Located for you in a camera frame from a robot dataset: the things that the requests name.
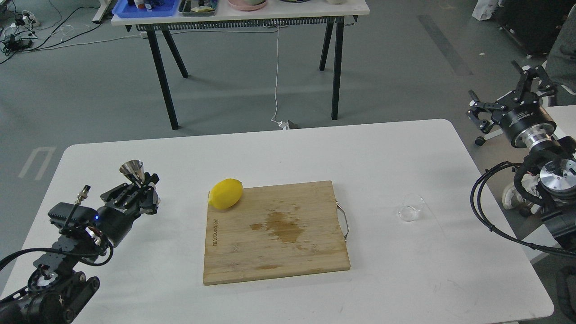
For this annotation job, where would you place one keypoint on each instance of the white office chair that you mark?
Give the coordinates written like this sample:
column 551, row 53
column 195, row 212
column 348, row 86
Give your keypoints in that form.
column 496, row 130

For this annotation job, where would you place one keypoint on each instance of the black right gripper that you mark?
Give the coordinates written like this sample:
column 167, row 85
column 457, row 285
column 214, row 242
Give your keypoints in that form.
column 524, row 121

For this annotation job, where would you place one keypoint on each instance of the yellow lemon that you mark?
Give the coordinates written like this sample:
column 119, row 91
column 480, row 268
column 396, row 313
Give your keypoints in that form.
column 225, row 194

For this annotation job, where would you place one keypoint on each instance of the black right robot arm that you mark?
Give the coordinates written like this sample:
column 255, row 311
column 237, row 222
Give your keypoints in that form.
column 546, row 177

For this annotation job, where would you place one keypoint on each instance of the small clear glass cup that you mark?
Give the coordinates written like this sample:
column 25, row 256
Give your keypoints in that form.
column 411, row 207

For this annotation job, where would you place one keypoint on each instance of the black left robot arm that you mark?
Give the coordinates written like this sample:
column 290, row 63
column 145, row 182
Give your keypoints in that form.
column 55, row 293

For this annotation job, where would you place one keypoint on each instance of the grey metal tray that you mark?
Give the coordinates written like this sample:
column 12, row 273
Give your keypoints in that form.
column 197, row 8

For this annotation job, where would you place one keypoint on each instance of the pink plate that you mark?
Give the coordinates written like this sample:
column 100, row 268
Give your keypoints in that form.
column 247, row 5

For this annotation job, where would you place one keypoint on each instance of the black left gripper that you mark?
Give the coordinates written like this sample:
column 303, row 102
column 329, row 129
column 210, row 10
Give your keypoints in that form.
column 123, row 205

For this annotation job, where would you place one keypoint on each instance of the blue plastic tray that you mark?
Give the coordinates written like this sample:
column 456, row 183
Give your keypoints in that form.
column 165, row 8

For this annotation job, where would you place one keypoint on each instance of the steel double jigger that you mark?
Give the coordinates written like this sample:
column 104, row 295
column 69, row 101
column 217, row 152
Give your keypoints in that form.
column 134, row 172

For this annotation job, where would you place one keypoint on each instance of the bamboo cutting board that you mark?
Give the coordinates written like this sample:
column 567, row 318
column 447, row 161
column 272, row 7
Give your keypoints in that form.
column 275, row 232

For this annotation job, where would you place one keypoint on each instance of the white background table black legs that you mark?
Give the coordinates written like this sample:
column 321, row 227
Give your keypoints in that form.
column 276, row 14

